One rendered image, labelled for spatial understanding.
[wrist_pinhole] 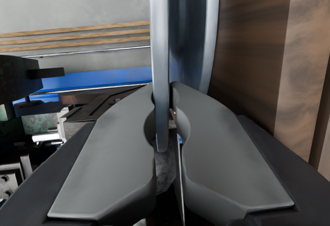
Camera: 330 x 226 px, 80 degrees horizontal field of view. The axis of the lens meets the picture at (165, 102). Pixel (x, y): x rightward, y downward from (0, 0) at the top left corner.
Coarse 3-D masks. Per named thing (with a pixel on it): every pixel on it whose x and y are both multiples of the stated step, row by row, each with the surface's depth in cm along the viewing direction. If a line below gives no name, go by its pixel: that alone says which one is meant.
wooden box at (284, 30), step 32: (224, 0) 11; (256, 0) 8; (288, 0) 6; (320, 0) 6; (224, 32) 11; (256, 32) 8; (288, 32) 6; (320, 32) 6; (224, 64) 11; (256, 64) 8; (288, 64) 7; (320, 64) 7; (224, 96) 12; (256, 96) 8; (288, 96) 7; (320, 96) 7; (288, 128) 8; (320, 128) 8; (320, 160) 8
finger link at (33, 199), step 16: (80, 128) 8; (64, 144) 7; (80, 144) 7; (48, 160) 7; (64, 160) 7; (32, 176) 6; (48, 176) 6; (64, 176) 6; (16, 192) 6; (32, 192) 6; (48, 192) 6; (0, 208) 5; (16, 208) 5; (32, 208) 5; (48, 208) 5; (0, 224) 5; (16, 224) 5; (32, 224) 5; (48, 224) 5; (64, 224) 5; (80, 224) 5; (96, 224) 5
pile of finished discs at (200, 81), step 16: (176, 0) 20; (192, 0) 16; (208, 0) 11; (176, 16) 20; (192, 16) 16; (208, 16) 11; (176, 32) 21; (192, 32) 17; (208, 32) 12; (176, 48) 22; (192, 48) 18; (208, 48) 12; (176, 64) 27; (192, 64) 18; (208, 64) 13; (176, 80) 28; (192, 80) 19; (208, 80) 14
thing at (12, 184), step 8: (16, 152) 83; (0, 160) 76; (8, 160) 76; (16, 160) 75; (0, 168) 73; (8, 168) 74; (16, 168) 74; (0, 176) 71; (8, 176) 71; (16, 176) 72; (24, 176) 76; (0, 184) 72; (8, 184) 72; (16, 184) 72; (0, 192) 72; (8, 192) 72; (0, 200) 75
